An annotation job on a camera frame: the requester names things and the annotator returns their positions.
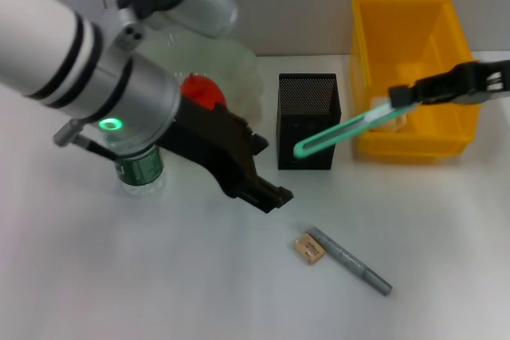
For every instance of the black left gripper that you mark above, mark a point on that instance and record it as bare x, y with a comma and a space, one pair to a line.
207, 141

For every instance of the green label water bottle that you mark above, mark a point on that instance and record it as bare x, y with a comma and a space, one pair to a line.
139, 173

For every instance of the white paper ball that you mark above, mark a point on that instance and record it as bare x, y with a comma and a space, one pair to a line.
392, 127

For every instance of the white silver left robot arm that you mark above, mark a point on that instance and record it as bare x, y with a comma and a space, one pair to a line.
40, 37

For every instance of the translucent green fruit plate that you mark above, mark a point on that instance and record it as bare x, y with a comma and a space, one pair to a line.
239, 69

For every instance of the beige eraser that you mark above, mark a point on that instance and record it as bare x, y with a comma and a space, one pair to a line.
307, 249

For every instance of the green utility knife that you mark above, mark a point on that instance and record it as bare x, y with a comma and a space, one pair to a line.
338, 133

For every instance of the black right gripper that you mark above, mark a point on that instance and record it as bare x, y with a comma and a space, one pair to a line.
506, 65

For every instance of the yellow plastic bin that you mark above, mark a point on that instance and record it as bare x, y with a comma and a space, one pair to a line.
398, 37

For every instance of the black mesh pen holder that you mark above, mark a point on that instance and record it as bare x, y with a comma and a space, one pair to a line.
318, 159

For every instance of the grey glitter marker pen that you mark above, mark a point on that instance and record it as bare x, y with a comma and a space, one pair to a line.
346, 258

